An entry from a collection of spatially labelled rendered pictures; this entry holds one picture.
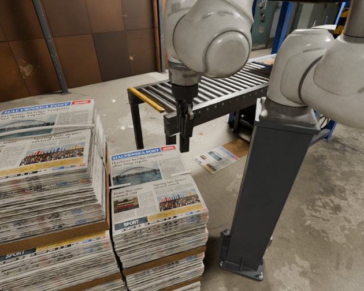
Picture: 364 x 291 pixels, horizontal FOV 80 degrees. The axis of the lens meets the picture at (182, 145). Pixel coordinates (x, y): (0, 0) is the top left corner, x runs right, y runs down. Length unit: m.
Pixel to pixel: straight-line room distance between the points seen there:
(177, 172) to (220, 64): 0.51
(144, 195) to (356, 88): 0.62
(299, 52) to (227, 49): 0.42
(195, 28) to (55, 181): 0.41
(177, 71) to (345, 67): 0.37
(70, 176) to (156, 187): 0.31
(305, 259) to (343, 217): 0.52
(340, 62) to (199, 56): 0.35
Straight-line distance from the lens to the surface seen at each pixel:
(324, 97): 0.66
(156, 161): 0.84
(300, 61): 0.74
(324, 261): 1.76
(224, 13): 0.40
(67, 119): 0.72
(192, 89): 0.59
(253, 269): 1.53
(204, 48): 0.36
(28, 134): 0.70
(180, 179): 0.77
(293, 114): 0.82
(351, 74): 0.62
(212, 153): 2.25
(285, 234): 1.77
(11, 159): 0.61
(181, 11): 0.52
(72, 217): 0.61
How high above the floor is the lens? 1.36
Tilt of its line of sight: 35 degrees down
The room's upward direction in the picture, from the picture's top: straight up
